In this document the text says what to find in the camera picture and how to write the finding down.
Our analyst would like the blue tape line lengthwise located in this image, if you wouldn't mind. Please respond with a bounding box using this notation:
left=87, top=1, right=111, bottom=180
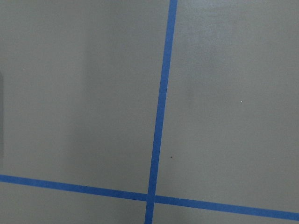
left=144, top=0, right=178, bottom=224

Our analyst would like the blue tape line crosswise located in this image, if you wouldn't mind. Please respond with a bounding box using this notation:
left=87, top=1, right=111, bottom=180
left=0, top=175, right=299, bottom=221

